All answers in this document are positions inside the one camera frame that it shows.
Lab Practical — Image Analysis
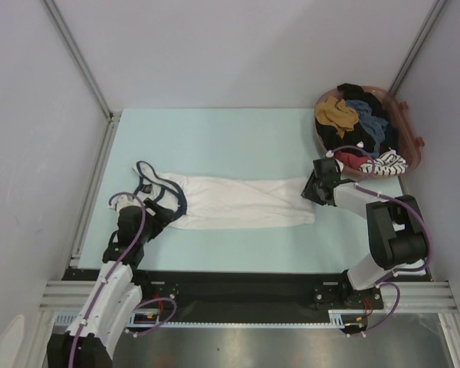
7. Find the white graphic tank top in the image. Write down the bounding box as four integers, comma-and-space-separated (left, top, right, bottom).
133, 161, 315, 230

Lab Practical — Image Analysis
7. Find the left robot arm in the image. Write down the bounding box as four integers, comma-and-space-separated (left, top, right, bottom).
46, 192, 177, 367

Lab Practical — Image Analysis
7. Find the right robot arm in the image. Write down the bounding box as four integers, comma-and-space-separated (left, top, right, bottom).
301, 157, 431, 307

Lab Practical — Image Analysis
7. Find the red garment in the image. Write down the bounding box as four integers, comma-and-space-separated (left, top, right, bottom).
334, 151, 371, 171

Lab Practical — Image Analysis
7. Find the black garment pile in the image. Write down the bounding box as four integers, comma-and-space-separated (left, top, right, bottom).
315, 84, 399, 158

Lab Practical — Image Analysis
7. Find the light blue table mat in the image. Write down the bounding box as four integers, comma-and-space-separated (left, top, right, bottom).
78, 109, 369, 273

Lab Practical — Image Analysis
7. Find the black white striped garment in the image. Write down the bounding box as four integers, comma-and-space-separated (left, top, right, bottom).
360, 149, 409, 176

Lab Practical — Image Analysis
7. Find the mustard yellow garment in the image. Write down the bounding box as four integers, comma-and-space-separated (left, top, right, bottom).
315, 96, 359, 138

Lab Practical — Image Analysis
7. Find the pink plastic laundry basket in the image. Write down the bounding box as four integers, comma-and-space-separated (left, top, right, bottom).
315, 86, 424, 179

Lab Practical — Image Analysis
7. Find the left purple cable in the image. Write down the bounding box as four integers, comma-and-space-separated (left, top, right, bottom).
67, 192, 177, 368

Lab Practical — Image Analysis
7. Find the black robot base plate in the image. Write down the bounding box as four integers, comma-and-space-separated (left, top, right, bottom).
135, 270, 386, 316

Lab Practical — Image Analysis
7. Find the aluminium frame rail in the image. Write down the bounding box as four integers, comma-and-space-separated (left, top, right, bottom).
33, 113, 110, 310

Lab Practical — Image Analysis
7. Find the white cable duct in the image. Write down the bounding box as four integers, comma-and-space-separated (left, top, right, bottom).
54, 309, 365, 330

